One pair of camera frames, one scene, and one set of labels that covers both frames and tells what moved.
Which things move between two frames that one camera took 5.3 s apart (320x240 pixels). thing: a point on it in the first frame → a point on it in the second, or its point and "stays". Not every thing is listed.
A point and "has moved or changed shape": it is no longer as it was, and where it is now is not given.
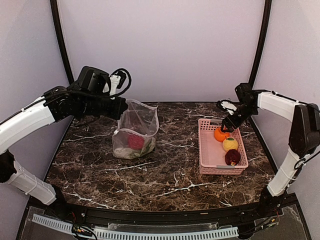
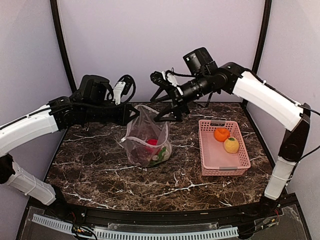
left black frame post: x=61 y=41 stays
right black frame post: x=264 y=38 stays
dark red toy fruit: x=232 y=157 → x=141 y=154
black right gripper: x=235 y=124 → x=177 y=101
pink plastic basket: x=211 y=155 stays
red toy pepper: x=135 y=142 → x=153 y=142
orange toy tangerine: x=219 y=135 stays
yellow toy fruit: x=229 y=143 stays
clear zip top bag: x=137 y=129 has moved or changed shape
